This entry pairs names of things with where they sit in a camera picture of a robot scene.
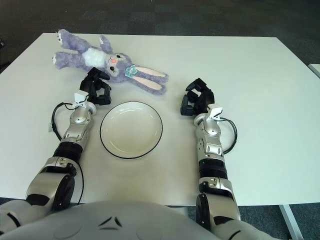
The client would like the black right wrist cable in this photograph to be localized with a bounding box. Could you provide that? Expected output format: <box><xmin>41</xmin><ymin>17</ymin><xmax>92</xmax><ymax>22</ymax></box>
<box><xmin>219</xmin><ymin>117</ymin><xmax>238</xmax><ymax>155</ymax></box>

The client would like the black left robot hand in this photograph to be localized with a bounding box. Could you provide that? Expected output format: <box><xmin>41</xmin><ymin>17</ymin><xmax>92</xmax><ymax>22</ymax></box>
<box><xmin>79</xmin><ymin>66</ymin><xmax>113</xmax><ymax>107</ymax></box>

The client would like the grey robot torso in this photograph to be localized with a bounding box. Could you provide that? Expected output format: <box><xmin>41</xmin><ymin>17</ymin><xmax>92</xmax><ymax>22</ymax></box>
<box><xmin>0</xmin><ymin>198</ymin><xmax>276</xmax><ymax>240</ymax></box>

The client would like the white neighbouring table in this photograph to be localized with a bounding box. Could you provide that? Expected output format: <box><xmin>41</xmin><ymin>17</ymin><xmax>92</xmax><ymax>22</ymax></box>
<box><xmin>307</xmin><ymin>63</ymin><xmax>320</xmax><ymax>81</ymax></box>

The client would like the white table leg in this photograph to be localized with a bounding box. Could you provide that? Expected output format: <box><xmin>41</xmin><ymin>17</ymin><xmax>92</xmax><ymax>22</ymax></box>
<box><xmin>278</xmin><ymin>204</ymin><xmax>301</xmax><ymax>240</ymax></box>

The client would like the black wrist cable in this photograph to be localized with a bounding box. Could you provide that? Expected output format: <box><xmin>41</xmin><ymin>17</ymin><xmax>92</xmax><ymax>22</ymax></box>
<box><xmin>219</xmin><ymin>117</ymin><xmax>238</xmax><ymax>155</ymax></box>
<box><xmin>47</xmin><ymin>101</ymin><xmax>85</xmax><ymax>205</ymax></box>

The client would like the white plate black rim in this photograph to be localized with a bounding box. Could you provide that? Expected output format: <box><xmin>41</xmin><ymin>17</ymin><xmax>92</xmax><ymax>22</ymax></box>
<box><xmin>99</xmin><ymin>101</ymin><xmax>164</xmax><ymax>159</ymax></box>

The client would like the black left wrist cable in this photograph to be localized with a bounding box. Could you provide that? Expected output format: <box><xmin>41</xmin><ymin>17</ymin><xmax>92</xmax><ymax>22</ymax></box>
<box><xmin>47</xmin><ymin>101</ymin><xmax>85</xmax><ymax>205</ymax></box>

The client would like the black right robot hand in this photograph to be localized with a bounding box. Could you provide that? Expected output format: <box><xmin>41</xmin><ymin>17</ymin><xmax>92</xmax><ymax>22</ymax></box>
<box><xmin>179</xmin><ymin>77</ymin><xmax>216</xmax><ymax>116</ymax></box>

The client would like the purple plush bunny doll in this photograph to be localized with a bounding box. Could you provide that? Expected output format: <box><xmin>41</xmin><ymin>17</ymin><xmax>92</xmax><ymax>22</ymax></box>
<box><xmin>51</xmin><ymin>29</ymin><xmax>170</xmax><ymax>96</ymax></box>

